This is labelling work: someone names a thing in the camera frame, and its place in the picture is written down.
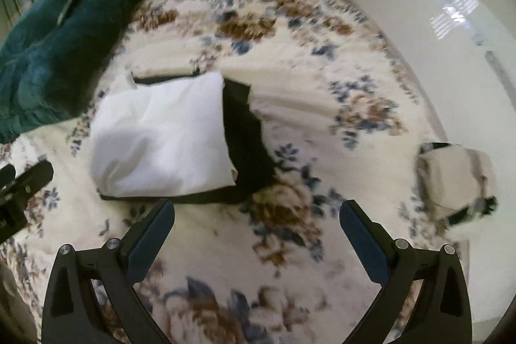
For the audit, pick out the white t-shirt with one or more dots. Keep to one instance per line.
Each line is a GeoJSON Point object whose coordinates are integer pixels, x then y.
{"type": "Point", "coordinates": [161, 138]}

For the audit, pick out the white headboard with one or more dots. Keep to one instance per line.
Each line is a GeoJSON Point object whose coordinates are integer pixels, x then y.
{"type": "Point", "coordinates": [443, 86]}

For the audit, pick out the teal velvet quilt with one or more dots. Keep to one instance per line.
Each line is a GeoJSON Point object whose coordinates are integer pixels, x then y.
{"type": "Point", "coordinates": [88, 58]}

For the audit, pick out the black folded garment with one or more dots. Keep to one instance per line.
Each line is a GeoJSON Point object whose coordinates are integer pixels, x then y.
{"type": "Point", "coordinates": [246, 150]}

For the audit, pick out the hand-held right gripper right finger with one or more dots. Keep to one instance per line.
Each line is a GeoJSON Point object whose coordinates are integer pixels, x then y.
{"type": "Point", "coordinates": [363, 243]}

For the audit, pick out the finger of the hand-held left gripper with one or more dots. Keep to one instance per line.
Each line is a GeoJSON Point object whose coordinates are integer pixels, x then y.
{"type": "Point", "coordinates": [7, 174]}
{"type": "Point", "coordinates": [36, 175]}

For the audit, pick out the teal velvet pillow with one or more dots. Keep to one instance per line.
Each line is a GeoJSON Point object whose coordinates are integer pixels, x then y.
{"type": "Point", "coordinates": [36, 13]}

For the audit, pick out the floral printed blanket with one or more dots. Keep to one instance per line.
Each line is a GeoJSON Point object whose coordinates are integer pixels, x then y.
{"type": "Point", "coordinates": [302, 45]}

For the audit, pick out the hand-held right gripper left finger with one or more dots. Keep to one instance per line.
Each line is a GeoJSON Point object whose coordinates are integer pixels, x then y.
{"type": "Point", "coordinates": [149, 241]}

